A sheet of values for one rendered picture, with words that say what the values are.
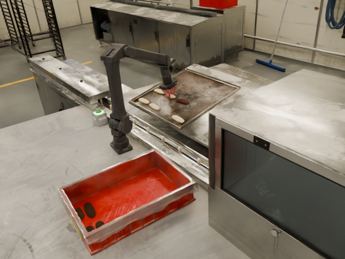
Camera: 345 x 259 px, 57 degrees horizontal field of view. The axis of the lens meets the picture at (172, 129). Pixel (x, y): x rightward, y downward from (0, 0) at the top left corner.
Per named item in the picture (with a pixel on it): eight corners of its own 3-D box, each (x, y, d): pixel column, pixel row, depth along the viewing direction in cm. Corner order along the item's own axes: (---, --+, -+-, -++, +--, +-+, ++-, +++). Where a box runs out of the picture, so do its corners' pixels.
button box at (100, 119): (93, 127, 202) (90, 112, 196) (104, 123, 206) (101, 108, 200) (99, 132, 196) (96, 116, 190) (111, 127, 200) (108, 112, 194)
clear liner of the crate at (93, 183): (60, 205, 136) (54, 187, 131) (157, 162, 158) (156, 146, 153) (89, 259, 111) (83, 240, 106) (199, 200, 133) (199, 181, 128)
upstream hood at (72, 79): (30, 66, 301) (27, 57, 296) (49, 61, 310) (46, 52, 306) (90, 107, 214) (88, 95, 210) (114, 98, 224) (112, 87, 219)
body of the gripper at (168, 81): (177, 82, 198) (175, 71, 194) (167, 90, 193) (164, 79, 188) (170, 80, 202) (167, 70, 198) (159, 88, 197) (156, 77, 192)
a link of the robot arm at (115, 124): (112, 137, 170) (119, 140, 167) (109, 121, 165) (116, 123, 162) (123, 129, 176) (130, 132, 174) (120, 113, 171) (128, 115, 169)
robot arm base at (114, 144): (109, 145, 176) (118, 155, 167) (107, 132, 172) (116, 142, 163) (123, 140, 180) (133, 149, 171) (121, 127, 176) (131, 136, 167)
